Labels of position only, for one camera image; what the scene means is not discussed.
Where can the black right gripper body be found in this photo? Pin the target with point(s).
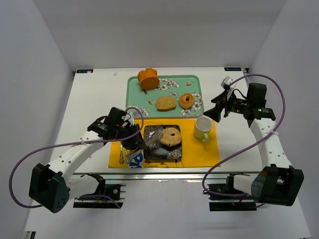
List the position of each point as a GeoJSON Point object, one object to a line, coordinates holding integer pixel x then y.
{"type": "Point", "coordinates": [223, 105]}

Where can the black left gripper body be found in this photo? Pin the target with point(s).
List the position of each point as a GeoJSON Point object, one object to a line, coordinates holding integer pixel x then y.
{"type": "Point", "coordinates": [133, 137]}

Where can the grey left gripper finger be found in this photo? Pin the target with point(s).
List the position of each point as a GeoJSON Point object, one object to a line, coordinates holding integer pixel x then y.
{"type": "Point", "coordinates": [153, 137]}
{"type": "Point", "coordinates": [135, 156]}

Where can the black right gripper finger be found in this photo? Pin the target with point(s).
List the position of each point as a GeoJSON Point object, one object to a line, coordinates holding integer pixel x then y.
{"type": "Point", "coordinates": [214, 113]}
{"type": "Point", "coordinates": [220, 99]}

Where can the speckled raisin bagel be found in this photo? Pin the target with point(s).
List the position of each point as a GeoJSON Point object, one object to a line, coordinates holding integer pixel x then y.
{"type": "Point", "coordinates": [170, 137]}

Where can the brown bread slice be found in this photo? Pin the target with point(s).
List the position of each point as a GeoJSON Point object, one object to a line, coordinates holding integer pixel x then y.
{"type": "Point", "coordinates": [166, 104]}

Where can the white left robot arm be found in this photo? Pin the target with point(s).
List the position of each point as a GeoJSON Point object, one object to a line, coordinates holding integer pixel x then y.
{"type": "Point", "coordinates": [52, 186]}

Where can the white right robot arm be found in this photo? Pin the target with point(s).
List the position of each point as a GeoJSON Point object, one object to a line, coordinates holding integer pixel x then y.
{"type": "Point", "coordinates": [279, 182]}

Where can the iridescent fork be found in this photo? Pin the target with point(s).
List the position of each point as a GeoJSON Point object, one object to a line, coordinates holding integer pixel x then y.
{"type": "Point", "coordinates": [121, 160]}

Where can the white and green mug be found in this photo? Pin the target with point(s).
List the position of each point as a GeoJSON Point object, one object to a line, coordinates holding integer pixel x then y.
{"type": "Point", "coordinates": [202, 128]}

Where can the black floral square plate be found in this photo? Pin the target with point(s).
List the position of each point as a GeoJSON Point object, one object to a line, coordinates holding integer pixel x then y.
{"type": "Point", "coordinates": [158, 151]}

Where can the blue label right corner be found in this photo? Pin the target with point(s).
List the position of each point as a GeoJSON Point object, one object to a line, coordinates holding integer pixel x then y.
{"type": "Point", "coordinates": [232, 69]}

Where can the blue label corner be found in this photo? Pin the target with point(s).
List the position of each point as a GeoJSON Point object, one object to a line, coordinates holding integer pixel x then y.
{"type": "Point", "coordinates": [232, 69]}
{"type": "Point", "coordinates": [84, 71]}

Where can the golden plain bagel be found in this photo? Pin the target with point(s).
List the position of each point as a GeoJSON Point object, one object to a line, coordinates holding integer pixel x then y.
{"type": "Point", "coordinates": [186, 100]}

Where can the yellow printed placemat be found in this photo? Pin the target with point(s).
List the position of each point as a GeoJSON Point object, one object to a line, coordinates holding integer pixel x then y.
{"type": "Point", "coordinates": [195, 152]}

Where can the mint floral serving tray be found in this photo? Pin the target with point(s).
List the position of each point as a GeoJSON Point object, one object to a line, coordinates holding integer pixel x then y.
{"type": "Point", "coordinates": [176, 96]}

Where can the orange brioche loaf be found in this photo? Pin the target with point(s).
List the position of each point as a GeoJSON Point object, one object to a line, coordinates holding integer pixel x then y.
{"type": "Point", "coordinates": [148, 79]}

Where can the blue label left corner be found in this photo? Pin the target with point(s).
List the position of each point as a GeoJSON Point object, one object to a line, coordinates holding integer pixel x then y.
{"type": "Point", "coordinates": [84, 71]}

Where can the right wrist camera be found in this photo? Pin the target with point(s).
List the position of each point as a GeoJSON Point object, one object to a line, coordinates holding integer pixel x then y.
{"type": "Point", "coordinates": [225, 84]}

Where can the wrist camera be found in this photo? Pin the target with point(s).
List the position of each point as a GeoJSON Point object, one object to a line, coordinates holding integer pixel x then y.
{"type": "Point", "coordinates": [225, 84]}
{"type": "Point", "coordinates": [129, 119]}

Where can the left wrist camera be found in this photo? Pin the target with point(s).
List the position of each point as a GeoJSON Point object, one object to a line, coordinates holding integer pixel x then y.
{"type": "Point", "coordinates": [129, 119]}

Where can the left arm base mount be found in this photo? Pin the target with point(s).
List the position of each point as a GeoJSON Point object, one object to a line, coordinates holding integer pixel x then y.
{"type": "Point", "coordinates": [92, 191]}

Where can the aluminium table edge rail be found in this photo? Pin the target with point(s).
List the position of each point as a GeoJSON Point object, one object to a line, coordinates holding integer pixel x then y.
{"type": "Point", "coordinates": [158, 176]}

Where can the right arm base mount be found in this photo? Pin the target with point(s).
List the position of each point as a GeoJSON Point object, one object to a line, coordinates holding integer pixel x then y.
{"type": "Point", "coordinates": [225, 200]}

